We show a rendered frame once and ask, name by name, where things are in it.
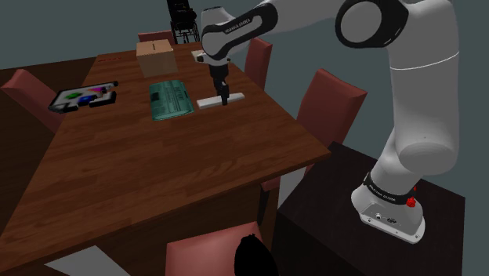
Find red upholstered chair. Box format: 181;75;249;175
260;68;369;193
244;37;274;93
0;68;67;135
137;29;176;44
164;221;269;276

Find brown wooden table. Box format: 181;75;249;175
0;41;332;276

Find green folded newspaper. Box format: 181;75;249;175
148;78;195;122

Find white flat bar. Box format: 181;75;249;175
196;92;246;111

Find black rounded object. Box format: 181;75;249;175
233;233;281;276

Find dark robot stand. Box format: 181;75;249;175
270;140;466;276

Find brown cardboard box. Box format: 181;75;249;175
136;38;179;79

